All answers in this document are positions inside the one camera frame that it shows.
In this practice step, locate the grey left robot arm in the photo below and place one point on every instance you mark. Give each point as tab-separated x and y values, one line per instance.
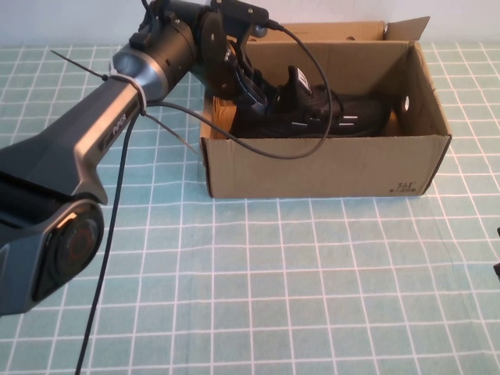
97	117

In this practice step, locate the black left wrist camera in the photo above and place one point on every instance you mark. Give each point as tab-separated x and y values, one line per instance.
242	11

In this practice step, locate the green white checkered tablecloth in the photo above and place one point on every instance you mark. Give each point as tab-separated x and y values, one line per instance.
273	273

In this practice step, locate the white plastic zip tie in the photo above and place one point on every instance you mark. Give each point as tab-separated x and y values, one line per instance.
114	75
141	97

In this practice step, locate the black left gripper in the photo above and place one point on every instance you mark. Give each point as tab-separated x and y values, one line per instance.
213	51

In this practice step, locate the black knit sneaker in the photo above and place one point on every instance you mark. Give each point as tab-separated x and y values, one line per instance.
351	113

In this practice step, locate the brown cardboard shoe box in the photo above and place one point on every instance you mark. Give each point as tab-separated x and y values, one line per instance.
332	168

